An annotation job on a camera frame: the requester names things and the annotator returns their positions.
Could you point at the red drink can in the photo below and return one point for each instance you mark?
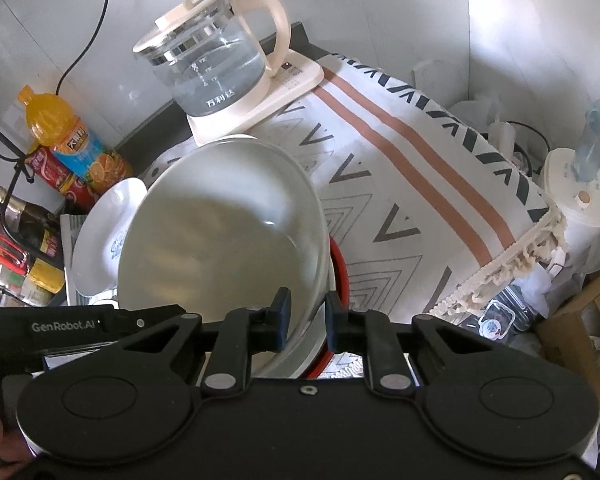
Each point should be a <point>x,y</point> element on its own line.
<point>45,167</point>
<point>80,192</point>

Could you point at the white printed bowl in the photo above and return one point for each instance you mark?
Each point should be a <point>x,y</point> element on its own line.
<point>105,230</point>

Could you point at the orange juice bottle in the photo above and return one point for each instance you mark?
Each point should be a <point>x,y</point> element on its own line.
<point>75,145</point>

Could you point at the patterned fringed table cloth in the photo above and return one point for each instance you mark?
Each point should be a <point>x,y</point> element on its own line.
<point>405,185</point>

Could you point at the white plastic bag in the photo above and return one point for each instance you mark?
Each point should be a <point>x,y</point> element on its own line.
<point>480,110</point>

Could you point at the pale blue bottle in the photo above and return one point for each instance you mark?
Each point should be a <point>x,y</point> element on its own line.
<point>597,130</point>

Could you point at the red-rimmed black bowl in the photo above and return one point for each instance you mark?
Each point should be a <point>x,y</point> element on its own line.
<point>344,280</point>

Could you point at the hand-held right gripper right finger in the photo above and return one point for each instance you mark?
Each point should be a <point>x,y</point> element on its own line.
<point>336,325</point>

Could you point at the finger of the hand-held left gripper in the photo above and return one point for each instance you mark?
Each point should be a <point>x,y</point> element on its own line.
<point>140,321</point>

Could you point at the white paper towel roll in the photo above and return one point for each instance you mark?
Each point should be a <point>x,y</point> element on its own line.
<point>580,240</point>

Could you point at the black metal kitchen rack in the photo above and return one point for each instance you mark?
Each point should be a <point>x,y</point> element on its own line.
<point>2,142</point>

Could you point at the cream kettle base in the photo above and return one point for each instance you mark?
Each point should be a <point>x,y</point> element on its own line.
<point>292,76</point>

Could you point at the cardboard box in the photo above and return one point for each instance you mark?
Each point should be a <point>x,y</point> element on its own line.
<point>575,330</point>

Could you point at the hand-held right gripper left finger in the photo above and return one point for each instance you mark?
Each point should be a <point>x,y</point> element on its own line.
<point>280,321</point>

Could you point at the clear plastic container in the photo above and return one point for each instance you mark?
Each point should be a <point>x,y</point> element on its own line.
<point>500,315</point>

